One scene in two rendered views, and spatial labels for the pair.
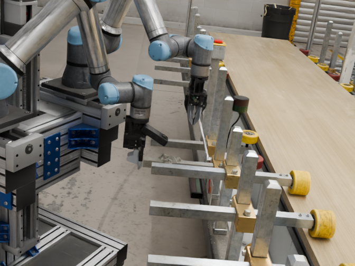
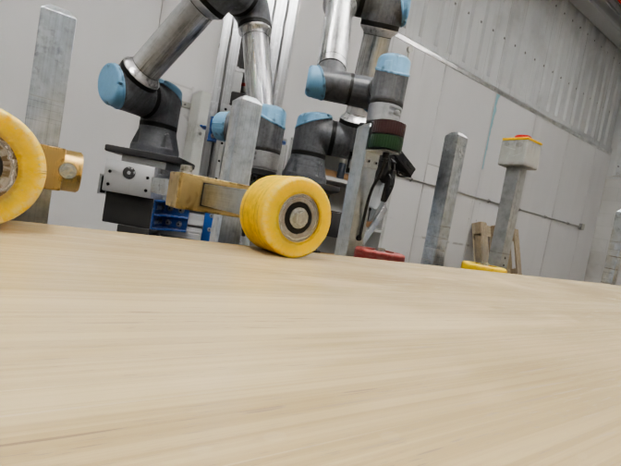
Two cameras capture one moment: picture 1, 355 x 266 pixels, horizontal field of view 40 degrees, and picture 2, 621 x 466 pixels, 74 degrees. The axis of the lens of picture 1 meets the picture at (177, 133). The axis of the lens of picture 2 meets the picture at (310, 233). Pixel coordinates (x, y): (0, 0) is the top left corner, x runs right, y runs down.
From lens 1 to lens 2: 168 cm
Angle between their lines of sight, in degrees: 60
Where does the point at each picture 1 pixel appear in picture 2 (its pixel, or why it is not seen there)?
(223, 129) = (350, 190)
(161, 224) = not seen: outside the picture
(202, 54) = (376, 81)
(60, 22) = (173, 22)
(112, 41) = (349, 133)
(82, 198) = not seen: hidden behind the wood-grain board
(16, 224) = not seen: hidden behind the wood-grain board
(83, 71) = (296, 158)
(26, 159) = (122, 183)
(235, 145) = (231, 132)
